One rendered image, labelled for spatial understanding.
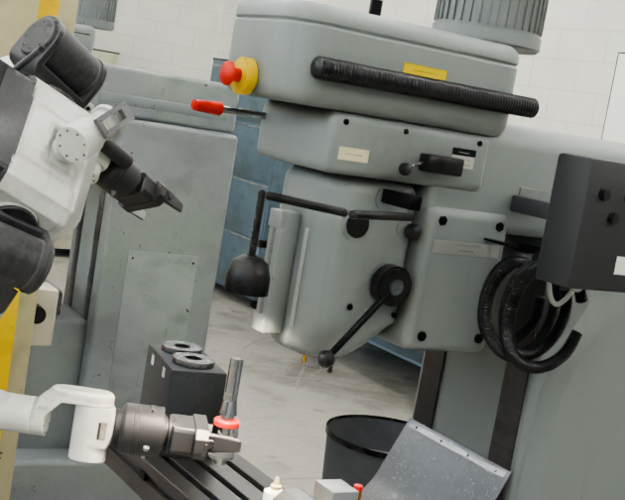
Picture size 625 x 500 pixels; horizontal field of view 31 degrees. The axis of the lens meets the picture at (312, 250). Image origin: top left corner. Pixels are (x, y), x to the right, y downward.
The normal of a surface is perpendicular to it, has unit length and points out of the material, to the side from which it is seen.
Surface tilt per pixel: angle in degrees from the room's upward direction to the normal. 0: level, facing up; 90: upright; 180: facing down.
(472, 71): 90
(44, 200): 95
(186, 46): 90
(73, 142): 115
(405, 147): 90
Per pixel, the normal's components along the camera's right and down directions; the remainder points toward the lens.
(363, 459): -0.44, 0.11
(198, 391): 0.36, 0.18
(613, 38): -0.84, -0.07
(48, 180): 0.72, -0.35
